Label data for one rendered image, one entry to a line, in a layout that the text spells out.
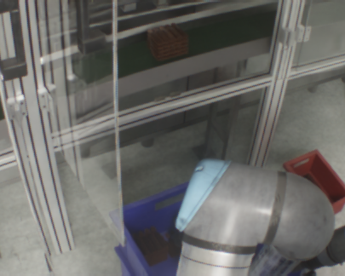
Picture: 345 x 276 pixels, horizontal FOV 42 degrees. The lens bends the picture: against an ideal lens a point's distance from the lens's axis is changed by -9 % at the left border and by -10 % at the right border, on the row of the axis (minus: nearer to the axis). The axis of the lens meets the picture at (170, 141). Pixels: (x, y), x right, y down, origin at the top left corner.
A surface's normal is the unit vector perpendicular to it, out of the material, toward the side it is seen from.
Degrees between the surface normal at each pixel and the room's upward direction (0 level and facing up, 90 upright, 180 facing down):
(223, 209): 43
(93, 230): 0
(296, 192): 14
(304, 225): 59
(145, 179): 0
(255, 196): 26
